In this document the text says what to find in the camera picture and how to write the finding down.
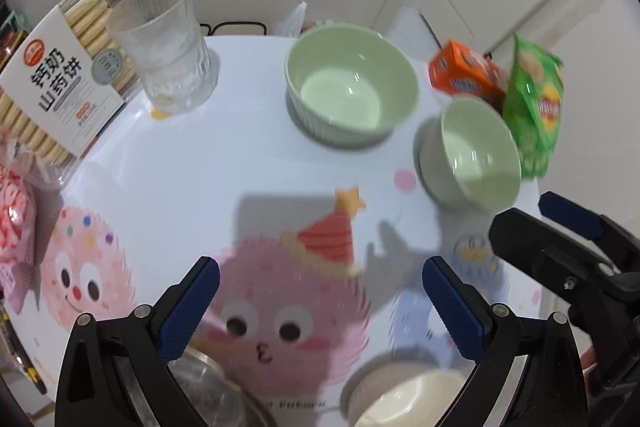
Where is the yam biscuit plastic box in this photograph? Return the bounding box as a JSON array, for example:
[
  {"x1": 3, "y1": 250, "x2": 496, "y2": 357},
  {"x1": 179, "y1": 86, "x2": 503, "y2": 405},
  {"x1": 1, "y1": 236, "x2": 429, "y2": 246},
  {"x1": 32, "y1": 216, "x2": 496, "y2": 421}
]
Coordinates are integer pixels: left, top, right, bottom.
[{"x1": 1, "y1": 0, "x2": 139, "y2": 167}]

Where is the orange Ovaltine cookie box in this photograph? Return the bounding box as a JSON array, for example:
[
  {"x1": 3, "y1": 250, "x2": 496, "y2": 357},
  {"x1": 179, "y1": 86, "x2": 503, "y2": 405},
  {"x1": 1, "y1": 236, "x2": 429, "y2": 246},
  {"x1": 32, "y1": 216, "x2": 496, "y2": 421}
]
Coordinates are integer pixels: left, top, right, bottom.
[{"x1": 428, "y1": 41, "x2": 509, "y2": 110}]

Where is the white plastic grocery bag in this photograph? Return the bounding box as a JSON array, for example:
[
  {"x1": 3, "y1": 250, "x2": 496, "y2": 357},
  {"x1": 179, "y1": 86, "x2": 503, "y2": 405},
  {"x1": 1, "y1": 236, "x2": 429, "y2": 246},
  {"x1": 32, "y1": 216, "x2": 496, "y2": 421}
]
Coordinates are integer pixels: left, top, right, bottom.
[{"x1": 270, "y1": 2, "x2": 307, "y2": 38}]

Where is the stainless steel bowl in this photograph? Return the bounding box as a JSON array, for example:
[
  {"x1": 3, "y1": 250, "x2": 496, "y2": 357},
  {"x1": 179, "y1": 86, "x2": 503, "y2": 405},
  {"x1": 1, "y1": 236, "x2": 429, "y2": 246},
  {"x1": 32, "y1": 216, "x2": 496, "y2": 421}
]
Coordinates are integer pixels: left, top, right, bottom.
[{"x1": 168, "y1": 346, "x2": 277, "y2": 427}]

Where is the white ceramic bowl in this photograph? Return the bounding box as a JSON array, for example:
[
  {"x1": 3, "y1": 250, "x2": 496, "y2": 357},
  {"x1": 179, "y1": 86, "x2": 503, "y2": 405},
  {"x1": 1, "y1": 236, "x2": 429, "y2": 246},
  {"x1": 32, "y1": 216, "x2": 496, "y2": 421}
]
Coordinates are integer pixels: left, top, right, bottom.
[{"x1": 340, "y1": 355, "x2": 473, "y2": 426}]

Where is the clear textured drinking glass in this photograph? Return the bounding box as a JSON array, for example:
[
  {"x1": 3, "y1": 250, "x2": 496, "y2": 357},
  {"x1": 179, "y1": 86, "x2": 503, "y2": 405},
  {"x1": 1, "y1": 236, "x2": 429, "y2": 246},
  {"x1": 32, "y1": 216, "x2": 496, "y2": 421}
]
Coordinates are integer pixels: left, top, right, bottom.
[{"x1": 106, "y1": 0, "x2": 219, "y2": 115}]

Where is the yellow black utility knife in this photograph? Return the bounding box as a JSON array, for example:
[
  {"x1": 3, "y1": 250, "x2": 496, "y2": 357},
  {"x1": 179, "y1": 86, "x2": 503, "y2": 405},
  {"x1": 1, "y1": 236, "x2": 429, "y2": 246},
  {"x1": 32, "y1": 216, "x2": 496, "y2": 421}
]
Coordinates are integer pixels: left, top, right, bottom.
[{"x1": 1, "y1": 308, "x2": 48, "y2": 395}]

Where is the pink snack bag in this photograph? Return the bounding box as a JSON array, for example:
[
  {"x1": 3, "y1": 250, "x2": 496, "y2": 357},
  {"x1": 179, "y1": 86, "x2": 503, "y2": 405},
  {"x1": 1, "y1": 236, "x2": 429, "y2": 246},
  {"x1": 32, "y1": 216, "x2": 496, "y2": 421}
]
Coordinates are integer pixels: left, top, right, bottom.
[{"x1": 1, "y1": 130, "x2": 37, "y2": 314}]

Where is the small green ribbed bowl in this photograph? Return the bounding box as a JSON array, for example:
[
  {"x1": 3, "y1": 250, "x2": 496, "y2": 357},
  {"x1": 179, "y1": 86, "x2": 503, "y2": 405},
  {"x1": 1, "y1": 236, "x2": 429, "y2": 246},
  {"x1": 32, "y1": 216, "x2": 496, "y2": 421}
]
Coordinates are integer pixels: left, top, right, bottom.
[{"x1": 418, "y1": 95, "x2": 521, "y2": 215}]

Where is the beige double trash bin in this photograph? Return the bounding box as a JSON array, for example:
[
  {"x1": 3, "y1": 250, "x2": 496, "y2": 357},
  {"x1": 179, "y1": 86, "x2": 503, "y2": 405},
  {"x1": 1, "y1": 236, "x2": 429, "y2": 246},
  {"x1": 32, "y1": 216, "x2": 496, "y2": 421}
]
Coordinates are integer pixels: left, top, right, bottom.
[{"x1": 200, "y1": 20, "x2": 268, "y2": 37}]

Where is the large green ribbed bowl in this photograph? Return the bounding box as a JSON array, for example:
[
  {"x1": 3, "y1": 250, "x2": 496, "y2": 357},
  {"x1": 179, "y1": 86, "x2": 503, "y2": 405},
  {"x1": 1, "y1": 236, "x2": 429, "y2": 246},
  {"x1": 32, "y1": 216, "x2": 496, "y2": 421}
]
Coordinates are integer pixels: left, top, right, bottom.
[{"x1": 284, "y1": 23, "x2": 420, "y2": 148}]

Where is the green Lays chips bag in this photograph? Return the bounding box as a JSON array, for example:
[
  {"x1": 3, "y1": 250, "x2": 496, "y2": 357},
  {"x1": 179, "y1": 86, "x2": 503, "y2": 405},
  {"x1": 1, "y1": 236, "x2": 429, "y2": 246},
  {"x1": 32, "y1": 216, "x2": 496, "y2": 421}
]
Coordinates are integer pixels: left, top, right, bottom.
[{"x1": 502, "y1": 35, "x2": 564, "y2": 179}]

